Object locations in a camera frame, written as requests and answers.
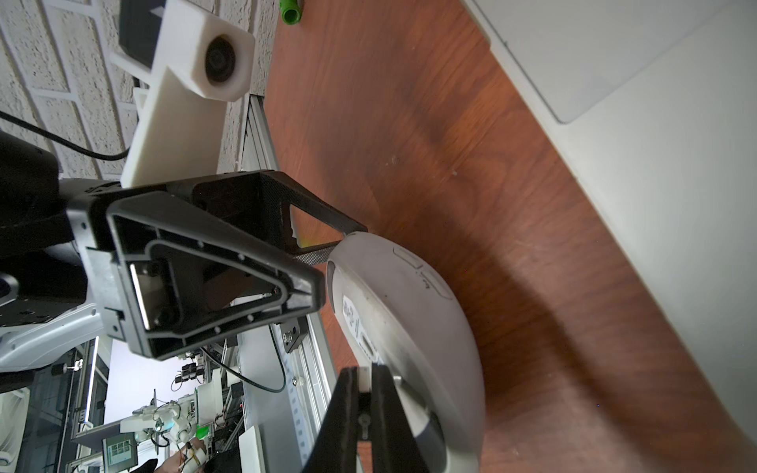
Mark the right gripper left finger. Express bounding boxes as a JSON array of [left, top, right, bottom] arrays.
[[302, 367, 360, 473]]

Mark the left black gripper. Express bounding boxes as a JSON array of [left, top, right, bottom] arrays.
[[64, 179, 325, 361]]

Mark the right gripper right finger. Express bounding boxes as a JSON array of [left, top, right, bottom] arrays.
[[370, 364, 430, 473]]

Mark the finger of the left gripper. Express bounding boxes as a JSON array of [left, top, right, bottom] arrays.
[[168, 171, 367, 266]]

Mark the white wireless mouse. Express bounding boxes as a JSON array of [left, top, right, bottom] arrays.
[[326, 232, 486, 472]]

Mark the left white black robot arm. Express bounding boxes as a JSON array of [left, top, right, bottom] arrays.
[[1, 134, 362, 391]]

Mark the silver open laptop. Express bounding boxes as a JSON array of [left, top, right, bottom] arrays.
[[466, 1, 756, 438]]

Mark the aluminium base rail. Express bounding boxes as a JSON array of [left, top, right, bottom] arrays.
[[235, 93, 344, 473]]

